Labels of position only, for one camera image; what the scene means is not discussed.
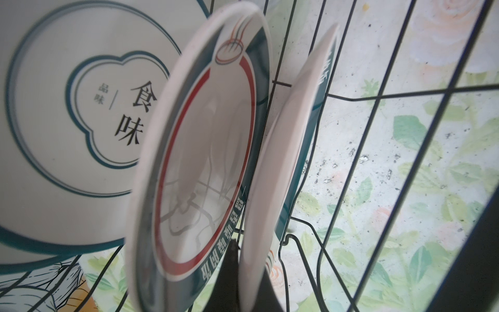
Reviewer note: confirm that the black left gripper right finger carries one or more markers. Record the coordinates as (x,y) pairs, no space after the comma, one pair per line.
(266,300)

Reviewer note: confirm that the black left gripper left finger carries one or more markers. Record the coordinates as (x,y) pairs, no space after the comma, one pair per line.
(225,292)

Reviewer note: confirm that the grey rimmed back plate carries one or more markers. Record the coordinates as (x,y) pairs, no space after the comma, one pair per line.
(277,163)

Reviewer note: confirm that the dark rimmed back plate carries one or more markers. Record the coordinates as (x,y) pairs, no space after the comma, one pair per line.
(198,160)

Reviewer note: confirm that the black wire dish rack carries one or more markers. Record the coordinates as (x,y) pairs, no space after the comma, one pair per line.
(400,159)

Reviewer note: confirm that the large white back plate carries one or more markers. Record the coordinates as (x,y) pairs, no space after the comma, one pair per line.
(80,82)

